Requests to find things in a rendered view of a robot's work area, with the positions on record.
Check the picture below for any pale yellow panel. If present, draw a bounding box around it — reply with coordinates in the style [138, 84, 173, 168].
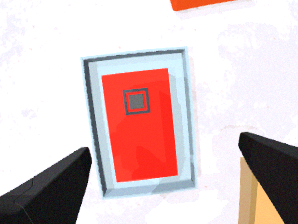
[238, 156, 283, 224]

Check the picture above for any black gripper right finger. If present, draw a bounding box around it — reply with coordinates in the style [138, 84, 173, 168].
[238, 131, 298, 224]

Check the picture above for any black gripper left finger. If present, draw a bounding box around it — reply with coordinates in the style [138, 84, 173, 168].
[0, 145, 92, 224]

